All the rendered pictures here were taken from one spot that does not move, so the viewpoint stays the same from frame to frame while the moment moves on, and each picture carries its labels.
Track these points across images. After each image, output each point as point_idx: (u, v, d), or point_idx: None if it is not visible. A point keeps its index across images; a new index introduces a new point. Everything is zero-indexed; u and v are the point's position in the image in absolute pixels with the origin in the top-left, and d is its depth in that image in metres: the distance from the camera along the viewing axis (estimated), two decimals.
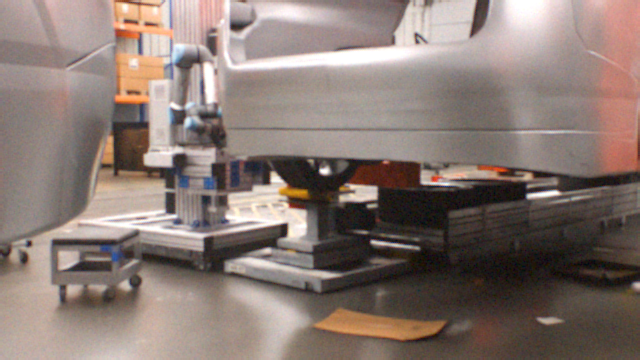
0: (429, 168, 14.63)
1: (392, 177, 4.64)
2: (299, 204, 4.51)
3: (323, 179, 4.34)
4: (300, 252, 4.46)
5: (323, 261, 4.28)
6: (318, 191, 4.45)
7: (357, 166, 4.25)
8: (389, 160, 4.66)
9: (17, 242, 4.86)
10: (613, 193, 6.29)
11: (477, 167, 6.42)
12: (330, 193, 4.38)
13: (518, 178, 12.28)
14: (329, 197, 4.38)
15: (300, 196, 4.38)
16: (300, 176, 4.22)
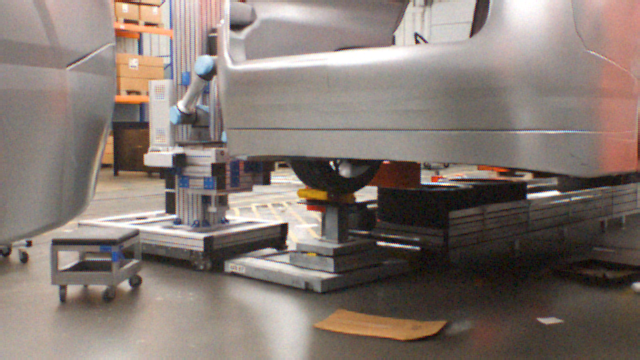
0: (429, 168, 14.63)
1: (392, 177, 4.64)
2: (319, 206, 4.40)
3: (344, 180, 4.23)
4: (320, 255, 4.35)
5: (344, 265, 4.17)
6: (338, 193, 4.34)
7: (357, 166, 4.25)
8: (389, 160, 4.66)
9: (17, 242, 4.86)
10: (613, 193, 6.29)
11: (477, 167, 6.42)
12: (351, 195, 4.27)
13: (518, 178, 12.28)
14: (350, 199, 4.27)
15: (320, 198, 4.26)
16: (321, 177, 4.11)
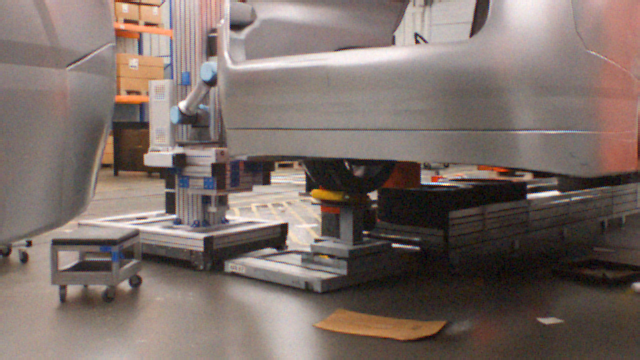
0: (429, 168, 14.63)
1: (392, 177, 4.64)
2: (333, 207, 4.35)
3: (359, 181, 4.17)
4: (332, 257, 4.28)
5: (357, 267, 4.10)
6: (353, 194, 4.29)
7: (357, 166, 4.25)
8: None
9: (17, 242, 4.86)
10: (613, 193, 6.29)
11: (477, 167, 6.42)
12: (366, 196, 4.22)
13: (518, 178, 12.28)
14: (365, 200, 4.21)
15: (335, 199, 4.21)
16: (337, 178, 4.06)
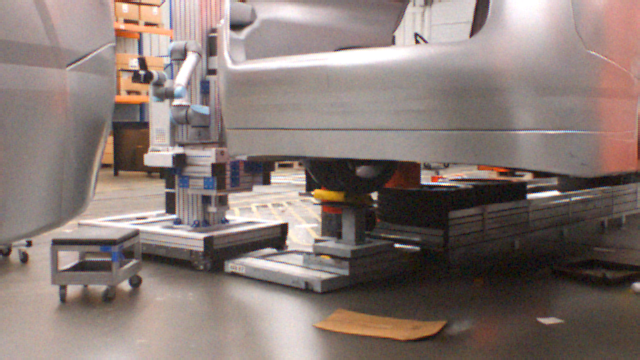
0: (429, 168, 14.63)
1: (392, 177, 4.64)
2: (335, 207, 4.34)
3: (362, 181, 4.17)
4: (334, 257, 4.27)
5: (359, 267, 4.09)
6: (355, 194, 4.28)
7: (357, 166, 4.25)
8: None
9: (17, 242, 4.86)
10: (613, 193, 6.29)
11: (477, 167, 6.42)
12: (368, 196, 4.21)
13: (518, 178, 12.28)
14: (367, 200, 4.20)
15: (337, 199, 4.20)
16: (339, 179, 4.05)
